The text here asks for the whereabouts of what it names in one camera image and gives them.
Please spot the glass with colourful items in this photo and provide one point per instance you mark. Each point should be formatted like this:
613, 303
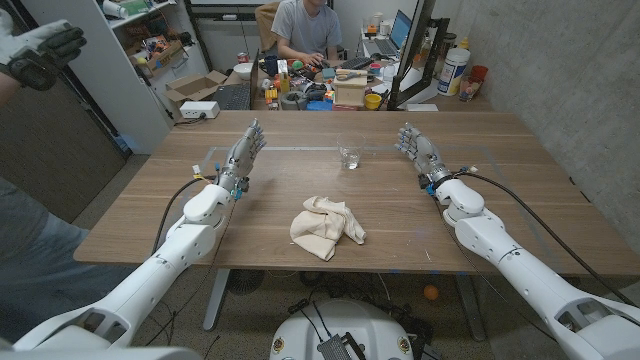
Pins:
469, 90

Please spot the open cardboard box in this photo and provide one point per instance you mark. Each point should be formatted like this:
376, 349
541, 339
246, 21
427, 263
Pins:
192, 86

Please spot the small wooden box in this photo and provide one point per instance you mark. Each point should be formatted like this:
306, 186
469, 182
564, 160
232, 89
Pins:
350, 92

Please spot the white bowl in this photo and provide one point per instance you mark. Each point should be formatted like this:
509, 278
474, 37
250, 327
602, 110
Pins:
243, 71

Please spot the black monitor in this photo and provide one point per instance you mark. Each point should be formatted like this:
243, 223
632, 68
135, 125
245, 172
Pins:
415, 40

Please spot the black round fan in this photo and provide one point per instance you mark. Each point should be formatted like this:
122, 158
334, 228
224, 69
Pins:
245, 281

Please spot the orange ball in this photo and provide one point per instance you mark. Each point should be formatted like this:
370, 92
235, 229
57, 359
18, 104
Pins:
431, 292

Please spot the blue box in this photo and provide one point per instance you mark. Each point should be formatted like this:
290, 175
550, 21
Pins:
319, 106

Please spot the black laptop keyboard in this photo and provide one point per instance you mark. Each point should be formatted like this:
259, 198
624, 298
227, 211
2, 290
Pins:
232, 96

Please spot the seated person grey shirt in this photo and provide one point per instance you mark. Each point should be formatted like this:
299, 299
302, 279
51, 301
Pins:
305, 30

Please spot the cardboard box with toys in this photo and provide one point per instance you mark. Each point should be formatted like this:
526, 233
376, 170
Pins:
160, 57

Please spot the white shelf unit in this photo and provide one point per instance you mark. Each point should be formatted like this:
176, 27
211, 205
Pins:
100, 80

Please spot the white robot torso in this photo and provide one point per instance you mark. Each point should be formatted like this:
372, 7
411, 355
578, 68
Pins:
360, 325

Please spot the yellow cup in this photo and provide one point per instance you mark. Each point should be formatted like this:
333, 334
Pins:
372, 102

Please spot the red drink can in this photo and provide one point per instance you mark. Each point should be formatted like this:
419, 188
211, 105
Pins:
243, 57

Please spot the operator white black glove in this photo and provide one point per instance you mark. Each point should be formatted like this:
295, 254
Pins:
40, 50

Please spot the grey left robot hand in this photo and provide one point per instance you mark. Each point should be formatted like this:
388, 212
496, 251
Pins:
240, 155

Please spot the white canister blue label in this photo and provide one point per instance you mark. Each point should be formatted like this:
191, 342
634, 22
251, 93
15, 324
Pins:
452, 72

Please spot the white notepad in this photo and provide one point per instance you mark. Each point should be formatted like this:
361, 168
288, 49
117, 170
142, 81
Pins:
421, 107

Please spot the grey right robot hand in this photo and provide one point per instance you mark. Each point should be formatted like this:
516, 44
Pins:
425, 152

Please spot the yellow bottle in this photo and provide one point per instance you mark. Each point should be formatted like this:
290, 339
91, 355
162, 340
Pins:
464, 44

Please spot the white power strip box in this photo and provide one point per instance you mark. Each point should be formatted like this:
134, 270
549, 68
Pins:
199, 109

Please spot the red cup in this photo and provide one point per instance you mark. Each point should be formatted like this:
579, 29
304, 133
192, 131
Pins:
479, 73

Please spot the black monitor stand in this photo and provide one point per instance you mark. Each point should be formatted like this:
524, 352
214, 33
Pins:
440, 30

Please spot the brown chair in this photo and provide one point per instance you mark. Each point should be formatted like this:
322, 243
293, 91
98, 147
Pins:
265, 25

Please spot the operator bare forearm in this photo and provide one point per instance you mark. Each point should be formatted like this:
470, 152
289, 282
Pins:
6, 90

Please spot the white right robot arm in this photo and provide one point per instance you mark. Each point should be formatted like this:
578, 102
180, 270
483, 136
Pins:
500, 250

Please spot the black desktop keyboard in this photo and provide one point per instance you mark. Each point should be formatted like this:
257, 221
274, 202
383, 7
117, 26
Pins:
356, 63

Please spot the grey tape roll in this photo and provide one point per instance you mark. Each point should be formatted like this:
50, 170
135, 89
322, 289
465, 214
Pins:
293, 101

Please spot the dark blue mug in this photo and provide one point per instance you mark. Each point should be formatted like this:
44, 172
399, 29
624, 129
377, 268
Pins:
271, 65

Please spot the beige cloth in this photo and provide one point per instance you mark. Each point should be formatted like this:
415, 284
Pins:
320, 225

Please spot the grey table leg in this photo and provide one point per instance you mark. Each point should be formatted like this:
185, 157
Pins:
470, 307
216, 300

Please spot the open silver laptop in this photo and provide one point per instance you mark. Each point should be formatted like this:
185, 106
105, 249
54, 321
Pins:
395, 32

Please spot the clear glass cup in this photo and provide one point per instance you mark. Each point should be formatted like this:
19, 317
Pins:
350, 152

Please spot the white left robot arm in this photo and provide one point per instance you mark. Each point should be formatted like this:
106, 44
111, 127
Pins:
150, 280

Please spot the operator blue jeans leg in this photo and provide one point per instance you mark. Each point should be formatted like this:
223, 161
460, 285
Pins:
30, 260

